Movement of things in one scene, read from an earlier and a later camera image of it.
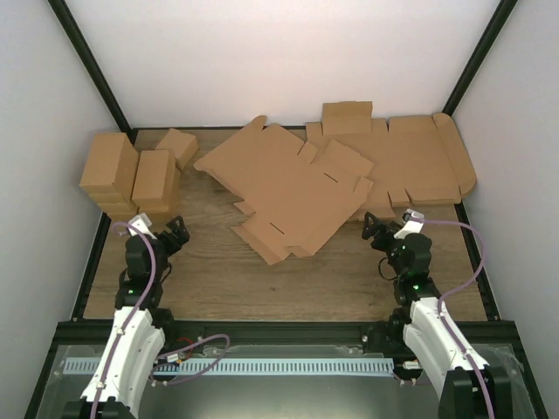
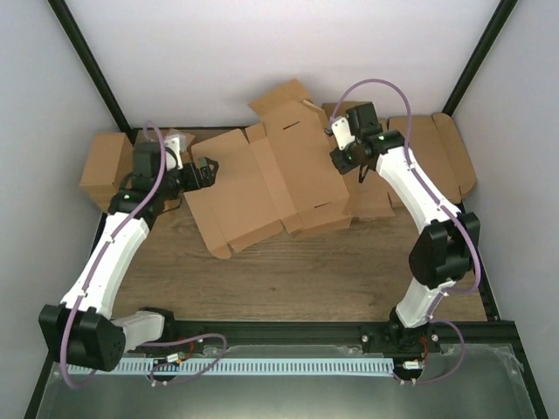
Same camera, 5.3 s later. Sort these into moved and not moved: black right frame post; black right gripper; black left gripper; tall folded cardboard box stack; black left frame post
Moved: black left gripper; black right gripper
Not moved: black left frame post; black right frame post; tall folded cardboard box stack
